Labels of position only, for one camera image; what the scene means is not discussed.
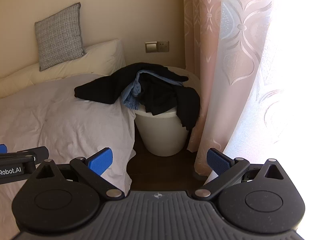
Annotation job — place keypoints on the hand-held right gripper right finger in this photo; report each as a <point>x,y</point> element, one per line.
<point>218,163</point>

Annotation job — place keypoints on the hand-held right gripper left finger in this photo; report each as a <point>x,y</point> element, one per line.
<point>101,162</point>

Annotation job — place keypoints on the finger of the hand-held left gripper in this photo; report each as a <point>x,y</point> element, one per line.
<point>2,148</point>
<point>40,153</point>

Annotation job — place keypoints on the white laundry basket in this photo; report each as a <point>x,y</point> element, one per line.
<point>160,135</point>

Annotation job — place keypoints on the black knit sweater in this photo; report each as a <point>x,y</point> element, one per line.
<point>100,90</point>

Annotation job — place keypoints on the white bed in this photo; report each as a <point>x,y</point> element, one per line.
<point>62,125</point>

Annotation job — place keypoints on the blue denim garment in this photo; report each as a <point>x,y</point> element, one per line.
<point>130,95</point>

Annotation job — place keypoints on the black garment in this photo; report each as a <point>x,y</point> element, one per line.
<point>157,97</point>

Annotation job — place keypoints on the white pillow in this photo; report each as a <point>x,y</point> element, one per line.
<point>100,57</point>

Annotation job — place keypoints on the pink patterned curtain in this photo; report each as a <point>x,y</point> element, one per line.
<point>200,55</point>

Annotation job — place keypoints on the grey checked cushion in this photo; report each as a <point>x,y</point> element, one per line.
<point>60,37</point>

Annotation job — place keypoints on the white sheer curtain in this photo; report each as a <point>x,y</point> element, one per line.
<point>250,30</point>

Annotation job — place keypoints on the wall light switch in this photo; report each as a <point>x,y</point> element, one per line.
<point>151,47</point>

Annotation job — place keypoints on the wall power socket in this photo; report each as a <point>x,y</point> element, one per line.
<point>163,46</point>

